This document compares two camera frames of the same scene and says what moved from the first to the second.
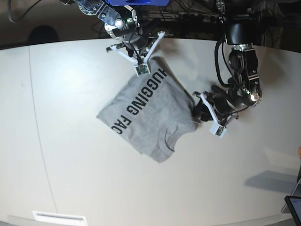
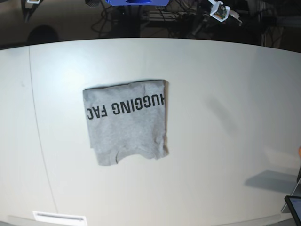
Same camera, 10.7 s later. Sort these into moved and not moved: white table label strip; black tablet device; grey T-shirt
Moved: grey T-shirt
Not moved: black tablet device; white table label strip
